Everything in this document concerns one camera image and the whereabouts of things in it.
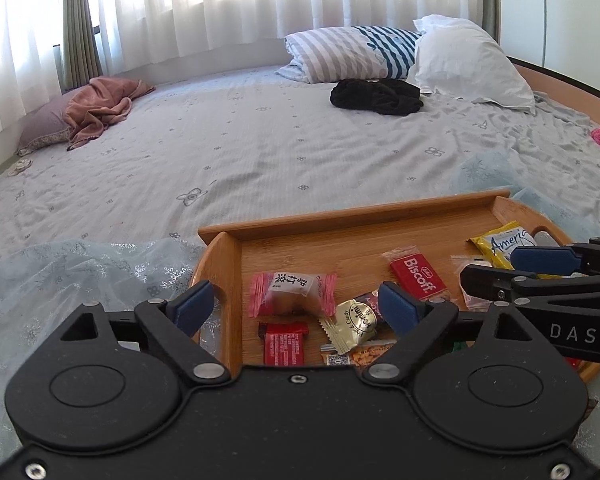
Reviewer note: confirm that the wooden tray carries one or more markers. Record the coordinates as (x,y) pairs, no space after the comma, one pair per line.
(330,240)

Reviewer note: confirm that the grey bed sheet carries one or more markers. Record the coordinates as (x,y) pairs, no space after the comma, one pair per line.
(280,135)

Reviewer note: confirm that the black cloth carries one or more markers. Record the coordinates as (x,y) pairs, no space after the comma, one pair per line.
(375,95)

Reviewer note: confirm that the small round trinket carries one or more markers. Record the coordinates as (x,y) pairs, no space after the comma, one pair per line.
(20,166)

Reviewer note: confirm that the white sheer curtain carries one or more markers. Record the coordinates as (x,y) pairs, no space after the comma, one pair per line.
(230,0)

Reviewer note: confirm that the yellow snack packet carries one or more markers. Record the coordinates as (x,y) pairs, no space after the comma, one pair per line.
(497,244)

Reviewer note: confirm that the striped pillow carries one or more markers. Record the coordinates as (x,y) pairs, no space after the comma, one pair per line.
(330,50)

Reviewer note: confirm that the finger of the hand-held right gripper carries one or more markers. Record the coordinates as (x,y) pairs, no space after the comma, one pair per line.
(495,285)
(545,260)

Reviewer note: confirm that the pink pastry packet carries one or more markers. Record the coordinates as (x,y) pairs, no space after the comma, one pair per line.
(290,290)

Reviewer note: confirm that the clear white pastry packet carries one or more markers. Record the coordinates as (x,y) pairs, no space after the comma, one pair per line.
(467,260)

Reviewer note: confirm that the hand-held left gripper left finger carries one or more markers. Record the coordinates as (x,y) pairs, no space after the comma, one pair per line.
(192,307)

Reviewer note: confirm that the red biscuit packet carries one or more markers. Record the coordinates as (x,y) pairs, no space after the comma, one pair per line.
(420,272)

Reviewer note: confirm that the wooden bed frame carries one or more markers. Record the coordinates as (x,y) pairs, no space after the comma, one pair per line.
(570,95)

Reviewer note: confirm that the small dark red packet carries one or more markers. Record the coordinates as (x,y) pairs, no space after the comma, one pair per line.
(285,345)

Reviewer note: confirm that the white pillow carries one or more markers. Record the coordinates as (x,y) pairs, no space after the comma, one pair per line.
(465,65)

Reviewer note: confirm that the gold and red candy packet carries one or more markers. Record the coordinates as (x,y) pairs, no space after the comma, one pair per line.
(350,327)

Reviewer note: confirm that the white wardrobe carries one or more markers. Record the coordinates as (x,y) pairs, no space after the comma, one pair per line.
(570,20)

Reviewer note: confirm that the pink blanket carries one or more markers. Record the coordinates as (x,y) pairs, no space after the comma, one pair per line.
(100,105)

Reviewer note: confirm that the brown almond snack packet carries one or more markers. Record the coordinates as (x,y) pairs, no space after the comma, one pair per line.
(365,355)

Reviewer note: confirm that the mauve pillow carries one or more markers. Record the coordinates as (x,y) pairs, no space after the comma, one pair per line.
(40,130)

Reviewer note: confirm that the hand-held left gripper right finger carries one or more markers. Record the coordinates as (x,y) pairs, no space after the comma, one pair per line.
(395,310)

